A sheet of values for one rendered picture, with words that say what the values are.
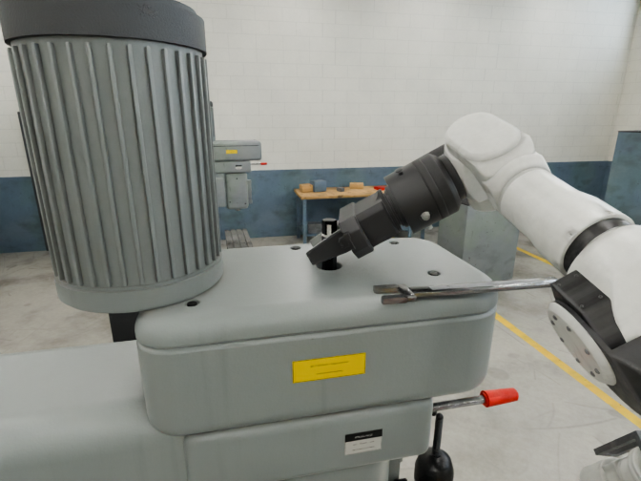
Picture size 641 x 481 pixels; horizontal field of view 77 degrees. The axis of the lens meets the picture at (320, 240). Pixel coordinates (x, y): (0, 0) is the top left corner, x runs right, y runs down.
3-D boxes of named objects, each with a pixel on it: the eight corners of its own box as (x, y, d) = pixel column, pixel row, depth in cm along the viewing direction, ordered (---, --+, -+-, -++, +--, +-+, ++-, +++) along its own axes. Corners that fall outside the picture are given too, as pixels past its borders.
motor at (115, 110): (224, 250, 65) (207, 31, 56) (222, 305, 46) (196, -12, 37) (88, 260, 61) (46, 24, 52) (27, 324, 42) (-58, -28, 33)
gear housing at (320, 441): (375, 361, 81) (377, 316, 78) (432, 458, 58) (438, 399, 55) (200, 384, 74) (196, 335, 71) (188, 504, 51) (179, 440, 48)
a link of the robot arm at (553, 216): (473, 200, 44) (612, 330, 28) (562, 148, 42) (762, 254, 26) (499, 262, 50) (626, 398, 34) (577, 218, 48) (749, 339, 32)
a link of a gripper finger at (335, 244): (303, 248, 56) (342, 227, 54) (315, 267, 56) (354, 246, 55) (302, 252, 54) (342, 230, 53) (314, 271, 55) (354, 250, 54)
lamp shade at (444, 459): (461, 482, 76) (464, 456, 74) (436, 503, 72) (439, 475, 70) (430, 457, 82) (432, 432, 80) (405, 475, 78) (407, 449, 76)
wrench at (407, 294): (547, 278, 54) (548, 272, 54) (569, 290, 50) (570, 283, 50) (373, 290, 50) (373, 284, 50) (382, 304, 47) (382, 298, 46)
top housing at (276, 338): (421, 309, 80) (426, 232, 75) (505, 394, 56) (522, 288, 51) (172, 335, 71) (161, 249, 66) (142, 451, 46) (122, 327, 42)
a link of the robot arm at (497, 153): (455, 182, 58) (507, 232, 47) (434, 131, 53) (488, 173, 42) (496, 158, 57) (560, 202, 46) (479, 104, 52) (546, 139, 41)
